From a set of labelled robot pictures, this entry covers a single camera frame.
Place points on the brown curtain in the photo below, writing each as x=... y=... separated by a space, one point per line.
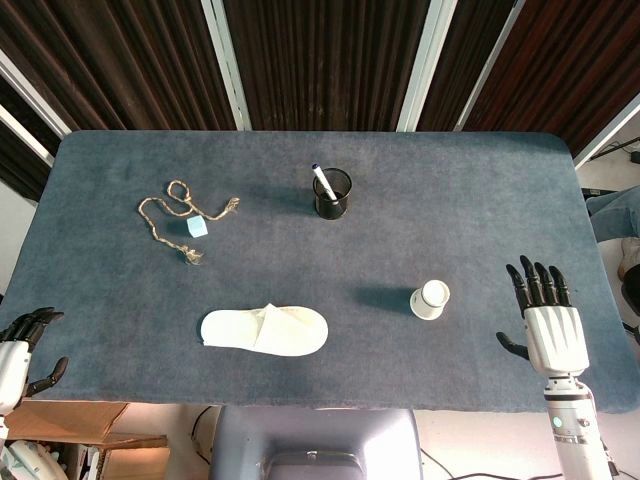
x=325 y=65
x=125 y=65
x=570 y=65
x=465 y=60

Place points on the blue table cloth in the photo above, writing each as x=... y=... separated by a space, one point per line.
x=320 y=380

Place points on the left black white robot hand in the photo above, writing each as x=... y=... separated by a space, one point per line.
x=12 y=360

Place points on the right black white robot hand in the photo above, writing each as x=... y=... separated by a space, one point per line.
x=555 y=335

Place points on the white frame post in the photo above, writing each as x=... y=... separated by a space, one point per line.
x=30 y=95
x=607 y=132
x=425 y=70
x=487 y=70
x=227 y=65

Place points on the brown cardboard box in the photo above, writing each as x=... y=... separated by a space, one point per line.
x=65 y=422

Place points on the light blue cube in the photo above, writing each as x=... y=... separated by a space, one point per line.
x=196 y=227

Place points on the grey blue robot torso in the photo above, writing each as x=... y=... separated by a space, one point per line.
x=315 y=440

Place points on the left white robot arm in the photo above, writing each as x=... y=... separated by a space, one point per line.
x=20 y=462

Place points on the white flat slipper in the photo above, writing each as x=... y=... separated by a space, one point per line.
x=265 y=331

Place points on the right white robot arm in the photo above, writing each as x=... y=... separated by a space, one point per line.
x=575 y=430

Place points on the black mesh pen holder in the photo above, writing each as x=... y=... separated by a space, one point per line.
x=332 y=205

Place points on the white marker pen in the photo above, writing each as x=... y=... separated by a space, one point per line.
x=322 y=181

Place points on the white paper cup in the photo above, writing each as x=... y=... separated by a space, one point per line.
x=430 y=299

